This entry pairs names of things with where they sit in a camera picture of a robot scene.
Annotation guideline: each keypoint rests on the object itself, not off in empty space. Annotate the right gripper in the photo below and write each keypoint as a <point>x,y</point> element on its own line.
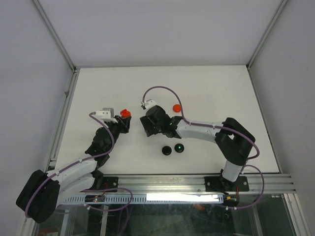
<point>146,124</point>

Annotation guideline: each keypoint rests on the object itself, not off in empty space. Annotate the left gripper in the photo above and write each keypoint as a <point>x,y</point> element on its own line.
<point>123,123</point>

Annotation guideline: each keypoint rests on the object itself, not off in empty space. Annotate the red case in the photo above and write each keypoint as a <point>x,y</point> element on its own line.
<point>125,113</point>
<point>177,108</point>

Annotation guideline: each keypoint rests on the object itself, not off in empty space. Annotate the black case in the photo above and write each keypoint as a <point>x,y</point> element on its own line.
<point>179,148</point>
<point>166,150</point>

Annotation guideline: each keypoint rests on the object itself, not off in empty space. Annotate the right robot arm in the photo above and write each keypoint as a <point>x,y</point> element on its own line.
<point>234,141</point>

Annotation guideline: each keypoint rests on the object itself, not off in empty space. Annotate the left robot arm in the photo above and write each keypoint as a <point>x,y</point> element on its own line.
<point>45,191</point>

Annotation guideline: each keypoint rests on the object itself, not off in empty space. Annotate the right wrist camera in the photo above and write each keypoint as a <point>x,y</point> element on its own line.
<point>147,104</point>

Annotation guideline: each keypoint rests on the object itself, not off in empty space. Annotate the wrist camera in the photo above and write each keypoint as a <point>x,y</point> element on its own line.
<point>106,115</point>
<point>147,104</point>

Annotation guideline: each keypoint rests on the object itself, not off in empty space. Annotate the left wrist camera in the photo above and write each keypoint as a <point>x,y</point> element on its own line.
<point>106,115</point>

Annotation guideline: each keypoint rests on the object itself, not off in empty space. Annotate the aluminium mounting rail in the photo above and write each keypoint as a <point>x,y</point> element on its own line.
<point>191,184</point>

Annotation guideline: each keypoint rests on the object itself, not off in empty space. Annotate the slotted cable duct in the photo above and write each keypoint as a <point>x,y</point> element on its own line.
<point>150,198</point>

